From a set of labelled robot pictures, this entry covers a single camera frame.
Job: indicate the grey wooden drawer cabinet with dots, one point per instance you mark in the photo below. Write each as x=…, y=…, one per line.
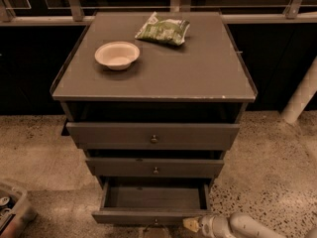
x=203, y=81

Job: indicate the grey bottom drawer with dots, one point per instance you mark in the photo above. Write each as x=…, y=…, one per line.
x=146, y=201

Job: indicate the white paper bowl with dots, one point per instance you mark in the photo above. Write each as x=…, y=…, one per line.
x=117, y=55

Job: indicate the green chip bag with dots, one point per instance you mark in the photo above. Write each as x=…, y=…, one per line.
x=163, y=31

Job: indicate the clear plastic storage bin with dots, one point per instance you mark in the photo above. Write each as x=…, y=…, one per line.
x=18, y=213

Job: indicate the white diagonal post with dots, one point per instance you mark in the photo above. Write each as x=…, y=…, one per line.
x=304, y=92

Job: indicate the metal railing frame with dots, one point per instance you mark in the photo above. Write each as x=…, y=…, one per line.
x=78, y=12

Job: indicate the soda can in bin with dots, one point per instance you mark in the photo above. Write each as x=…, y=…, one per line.
x=4, y=201

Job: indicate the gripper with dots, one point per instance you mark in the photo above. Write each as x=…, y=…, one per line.
x=207, y=223

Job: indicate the grey top drawer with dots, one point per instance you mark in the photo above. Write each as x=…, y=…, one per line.
x=152, y=136

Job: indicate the grey drawer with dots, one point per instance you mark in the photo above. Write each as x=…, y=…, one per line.
x=146, y=201
x=152, y=136
x=154, y=168

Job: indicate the grey middle drawer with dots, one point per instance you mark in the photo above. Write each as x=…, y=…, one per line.
x=154, y=168

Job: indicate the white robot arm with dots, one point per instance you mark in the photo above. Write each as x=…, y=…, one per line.
x=238, y=225

